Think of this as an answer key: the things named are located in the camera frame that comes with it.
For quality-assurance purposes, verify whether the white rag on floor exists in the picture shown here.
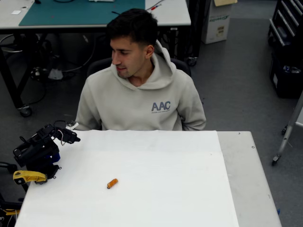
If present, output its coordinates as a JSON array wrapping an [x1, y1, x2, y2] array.
[[48, 68, 64, 80]]

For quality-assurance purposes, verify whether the grey metal stand leg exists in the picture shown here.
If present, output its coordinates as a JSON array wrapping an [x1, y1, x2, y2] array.
[[272, 89, 303, 166]]

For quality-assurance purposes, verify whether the black drawer tool cabinet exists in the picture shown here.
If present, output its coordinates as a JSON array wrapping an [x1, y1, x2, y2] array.
[[268, 0, 303, 48]]

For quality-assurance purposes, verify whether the black and yellow clamp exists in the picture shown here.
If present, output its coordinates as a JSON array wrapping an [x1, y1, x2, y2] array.
[[0, 200, 23, 216]]

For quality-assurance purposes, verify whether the white table sheet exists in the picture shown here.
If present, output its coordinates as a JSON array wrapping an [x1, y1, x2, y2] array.
[[14, 130, 240, 227]]

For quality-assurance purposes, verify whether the chrome stool ring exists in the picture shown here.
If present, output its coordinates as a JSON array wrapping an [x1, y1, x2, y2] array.
[[0, 34, 25, 53]]

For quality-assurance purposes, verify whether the black storage bin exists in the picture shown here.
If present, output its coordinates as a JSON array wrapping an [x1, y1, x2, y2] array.
[[269, 44, 303, 99]]

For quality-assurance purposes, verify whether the white cardboard box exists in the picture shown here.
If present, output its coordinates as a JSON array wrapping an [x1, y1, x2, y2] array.
[[201, 0, 238, 45]]

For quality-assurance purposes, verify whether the green cutting mat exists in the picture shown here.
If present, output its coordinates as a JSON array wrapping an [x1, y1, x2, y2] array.
[[18, 0, 146, 26]]

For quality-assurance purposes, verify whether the man in beige hoodie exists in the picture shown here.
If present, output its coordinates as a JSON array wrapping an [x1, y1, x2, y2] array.
[[75, 8, 207, 131]]

